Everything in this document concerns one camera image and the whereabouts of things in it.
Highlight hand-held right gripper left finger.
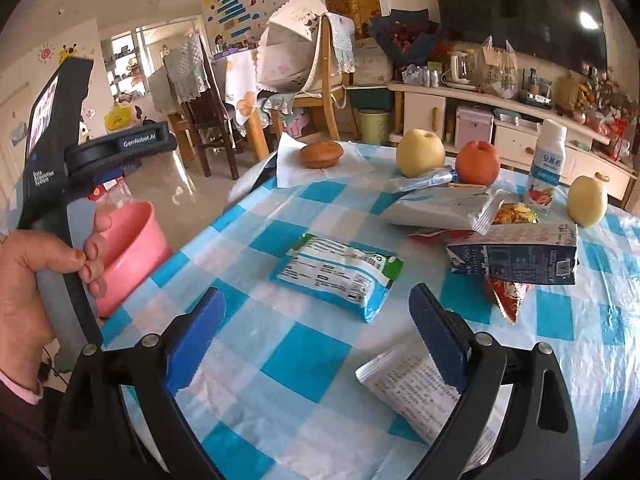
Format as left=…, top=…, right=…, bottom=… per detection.
left=52, top=287, right=227, bottom=480

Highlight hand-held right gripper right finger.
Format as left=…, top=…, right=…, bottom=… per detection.
left=408, top=283, right=583, bottom=480

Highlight white printed paper packet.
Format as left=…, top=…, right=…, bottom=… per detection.
left=355, top=350, right=506, bottom=466

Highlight pink plastic basin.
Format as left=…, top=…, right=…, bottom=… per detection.
left=92, top=201, right=173, bottom=318

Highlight dark blue milk carton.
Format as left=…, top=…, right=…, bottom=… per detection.
left=446, top=223, right=579, bottom=286

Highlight blue white snack packet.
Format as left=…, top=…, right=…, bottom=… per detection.
left=269, top=233, right=405, bottom=323

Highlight white soft wrapper packet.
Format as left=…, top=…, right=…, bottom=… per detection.
left=381, top=186, right=511, bottom=236

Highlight red orange snack packet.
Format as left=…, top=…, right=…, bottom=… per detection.
left=482, top=201, right=540, bottom=325

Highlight clear plastic item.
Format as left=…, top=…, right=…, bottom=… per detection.
left=387, top=166, right=458, bottom=195

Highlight person's left forearm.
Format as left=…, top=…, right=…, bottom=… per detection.
left=0, top=367, right=63, bottom=480

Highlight person's left hand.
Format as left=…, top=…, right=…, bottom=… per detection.
left=0, top=212, right=113, bottom=386

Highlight yellow shopping bag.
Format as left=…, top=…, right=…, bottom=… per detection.
left=104, top=101, right=136, bottom=133

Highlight blue white checkered tablecloth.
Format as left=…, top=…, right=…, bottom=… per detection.
left=100, top=140, right=640, bottom=480

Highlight display shelf with ornaments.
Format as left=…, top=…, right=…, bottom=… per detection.
left=102, top=30, right=151, bottom=101

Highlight grey lace chair cover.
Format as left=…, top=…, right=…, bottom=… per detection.
left=164, top=35, right=213, bottom=106
left=150, top=65, right=176, bottom=113

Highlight dark wooden chair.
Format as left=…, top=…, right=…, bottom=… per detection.
left=165, top=35, right=241, bottom=181

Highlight red apple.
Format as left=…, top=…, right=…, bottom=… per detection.
left=455, top=140, right=502, bottom=186

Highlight yellow pear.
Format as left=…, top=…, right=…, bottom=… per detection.
left=396, top=129, right=447, bottom=179
left=567, top=172, right=608, bottom=228

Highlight white paper napkin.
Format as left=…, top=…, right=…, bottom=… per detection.
left=276, top=132, right=376, bottom=188

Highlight white yogurt drink bottle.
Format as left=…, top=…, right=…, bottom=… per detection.
left=522, top=119, right=568, bottom=217

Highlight white floral table cover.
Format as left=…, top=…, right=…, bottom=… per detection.
left=220, top=50, right=266, bottom=133

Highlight pink storage box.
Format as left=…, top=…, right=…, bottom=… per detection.
left=454, top=105, right=496, bottom=148

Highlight brown round bun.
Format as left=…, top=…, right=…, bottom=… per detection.
left=299, top=141, right=345, bottom=170

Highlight light green waste bin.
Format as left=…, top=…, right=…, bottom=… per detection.
left=356, top=108, right=392, bottom=146

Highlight cream television cabinet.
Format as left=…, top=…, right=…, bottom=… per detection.
left=387, top=80, right=638, bottom=208

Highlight dark green crate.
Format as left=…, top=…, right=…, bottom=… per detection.
left=347, top=85, right=396, bottom=111

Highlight black tea tray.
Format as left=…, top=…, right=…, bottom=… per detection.
left=517, top=87, right=553, bottom=108

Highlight light wooden chair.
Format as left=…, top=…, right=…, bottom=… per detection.
left=270, top=10, right=351, bottom=153

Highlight wrapped pack of cans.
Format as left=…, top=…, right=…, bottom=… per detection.
left=402, top=65, right=441, bottom=86

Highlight white scalloped cloth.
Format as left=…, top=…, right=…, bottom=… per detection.
left=256, top=0, right=331, bottom=93

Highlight glass electric kettle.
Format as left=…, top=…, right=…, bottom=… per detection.
left=445, top=50, right=478, bottom=88

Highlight clear plastic shopping bags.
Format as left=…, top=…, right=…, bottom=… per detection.
left=480, top=37, right=521, bottom=98

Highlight brown paper bag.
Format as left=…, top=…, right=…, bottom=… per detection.
left=555, top=72, right=581, bottom=116

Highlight white rice sack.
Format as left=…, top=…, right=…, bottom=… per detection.
left=352, top=37, right=396, bottom=86

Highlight dried flower bunch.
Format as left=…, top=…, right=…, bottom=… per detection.
left=580, top=67, right=640, bottom=126

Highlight dark blue wrapped bouquet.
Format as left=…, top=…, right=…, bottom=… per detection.
left=367, top=8, right=443, bottom=68

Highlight pale green lace towel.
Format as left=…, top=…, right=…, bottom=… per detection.
left=325, top=12, right=357, bottom=73

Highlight black flat television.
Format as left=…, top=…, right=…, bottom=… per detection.
left=430, top=0, right=608, bottom=73

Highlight colourful wall chart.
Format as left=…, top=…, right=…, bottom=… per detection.
left=200, top=0, right=313, bottom=46

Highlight small gold wall picture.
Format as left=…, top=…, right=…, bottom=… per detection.
left=324, top=0, right=383, bottom=26

